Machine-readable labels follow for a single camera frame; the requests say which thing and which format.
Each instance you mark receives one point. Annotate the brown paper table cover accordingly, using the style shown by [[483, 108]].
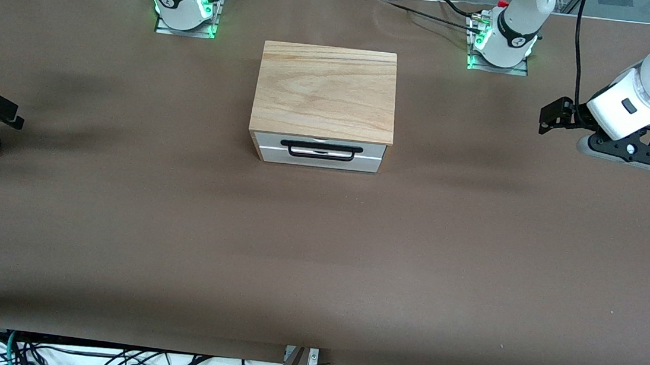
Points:
[[317, 265]]

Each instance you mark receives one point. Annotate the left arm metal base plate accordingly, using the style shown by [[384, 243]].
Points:
[[520, 70]]

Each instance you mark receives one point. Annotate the drawer with white front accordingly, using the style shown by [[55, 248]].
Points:
[[266, 139]]

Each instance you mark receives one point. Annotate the lower drawer silver front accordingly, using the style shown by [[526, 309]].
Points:
[[271, 155]]

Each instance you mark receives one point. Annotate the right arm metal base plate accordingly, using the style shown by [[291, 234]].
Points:
[[196, 32]]

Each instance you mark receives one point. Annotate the wooden drawer cabinet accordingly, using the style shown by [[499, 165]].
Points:
[[325, 87]]

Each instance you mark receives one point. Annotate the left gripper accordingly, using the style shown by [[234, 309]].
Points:
[[577, 118]]

